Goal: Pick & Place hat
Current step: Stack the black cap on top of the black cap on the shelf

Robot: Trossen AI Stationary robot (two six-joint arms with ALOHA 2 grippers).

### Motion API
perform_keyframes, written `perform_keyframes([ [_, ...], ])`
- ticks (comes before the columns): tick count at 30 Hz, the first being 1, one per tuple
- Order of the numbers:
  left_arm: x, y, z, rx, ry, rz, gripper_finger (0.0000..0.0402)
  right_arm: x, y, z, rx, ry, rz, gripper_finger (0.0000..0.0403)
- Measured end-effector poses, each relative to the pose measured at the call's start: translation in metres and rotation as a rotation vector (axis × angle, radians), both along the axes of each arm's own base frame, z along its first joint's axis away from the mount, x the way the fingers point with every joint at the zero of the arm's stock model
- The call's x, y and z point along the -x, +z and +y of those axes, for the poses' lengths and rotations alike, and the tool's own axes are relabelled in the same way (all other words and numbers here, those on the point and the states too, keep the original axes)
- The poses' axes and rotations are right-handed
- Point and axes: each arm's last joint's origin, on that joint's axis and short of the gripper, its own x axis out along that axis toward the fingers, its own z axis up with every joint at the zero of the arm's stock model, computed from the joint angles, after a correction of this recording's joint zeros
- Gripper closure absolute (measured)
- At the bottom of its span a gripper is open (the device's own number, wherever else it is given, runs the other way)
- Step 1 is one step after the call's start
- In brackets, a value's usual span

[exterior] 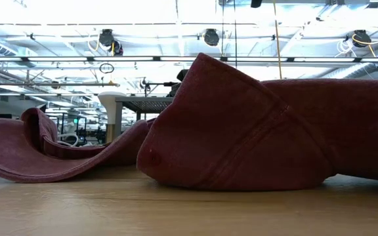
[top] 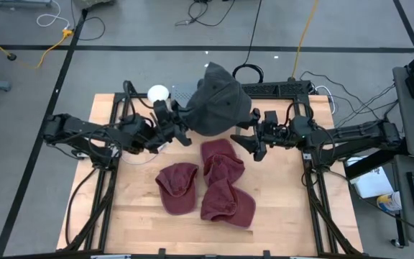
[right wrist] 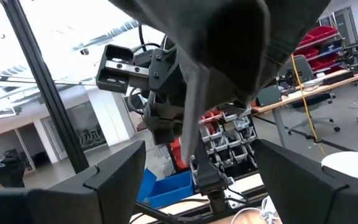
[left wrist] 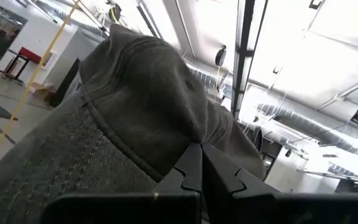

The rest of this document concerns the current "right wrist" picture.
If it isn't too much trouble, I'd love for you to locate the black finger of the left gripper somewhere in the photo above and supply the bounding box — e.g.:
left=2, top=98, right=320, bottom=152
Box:
left=149, top=47, right=188, bottom=105

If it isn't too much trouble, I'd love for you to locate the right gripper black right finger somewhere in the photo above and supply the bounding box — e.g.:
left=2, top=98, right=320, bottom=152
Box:
left=253, top=138, right=358, bottom=224

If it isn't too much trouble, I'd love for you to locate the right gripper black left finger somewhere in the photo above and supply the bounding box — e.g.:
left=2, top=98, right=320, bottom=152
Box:
left=26, top=139, right=147, bottom=224

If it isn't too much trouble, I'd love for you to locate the dark green cap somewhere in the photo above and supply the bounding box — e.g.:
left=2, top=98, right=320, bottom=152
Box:
left=109, top=0, right=332, bottom=164

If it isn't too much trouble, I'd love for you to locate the white mushroom lamp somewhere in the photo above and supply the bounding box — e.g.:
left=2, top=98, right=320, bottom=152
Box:
left=321, top=151, right=358, bottom=180

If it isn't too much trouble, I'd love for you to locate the blue plastic bin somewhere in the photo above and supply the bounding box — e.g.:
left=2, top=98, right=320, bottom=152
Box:
left=137, top=169, right=196, bottom=210

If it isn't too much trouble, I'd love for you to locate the orange plastic bin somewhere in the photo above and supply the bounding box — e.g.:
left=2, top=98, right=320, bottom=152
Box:
left=166, top=138, right=189, bottom=170

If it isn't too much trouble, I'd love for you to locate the rack of small parts bins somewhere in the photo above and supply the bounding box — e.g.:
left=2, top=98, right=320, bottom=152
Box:
left=194, top=107, right=258, bottom=178

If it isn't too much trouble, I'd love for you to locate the wooden desk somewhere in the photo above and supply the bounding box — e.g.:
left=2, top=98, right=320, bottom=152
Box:
left=250, top=68, right=358, bottom=147

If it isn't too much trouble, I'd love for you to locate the grey office chair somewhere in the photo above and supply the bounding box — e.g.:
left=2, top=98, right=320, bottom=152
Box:
left=277, top=55, right=341, bottom=134

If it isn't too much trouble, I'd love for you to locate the shelf with red bins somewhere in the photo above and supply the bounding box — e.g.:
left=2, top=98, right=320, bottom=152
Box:
left=293, top=25, right=339, bottom=73

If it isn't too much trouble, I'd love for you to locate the white cable with adapter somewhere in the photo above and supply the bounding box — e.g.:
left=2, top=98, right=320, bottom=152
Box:
left=230, top=195, right=281, bottom=224

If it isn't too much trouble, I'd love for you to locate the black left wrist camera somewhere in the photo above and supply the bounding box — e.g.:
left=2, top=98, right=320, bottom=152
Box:
left=144, top=99, right=185, bottom=146

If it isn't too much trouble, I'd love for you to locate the long yellow cable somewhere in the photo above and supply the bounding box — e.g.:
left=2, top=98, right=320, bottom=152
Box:
left=290, top=53, right=326, bottom=156

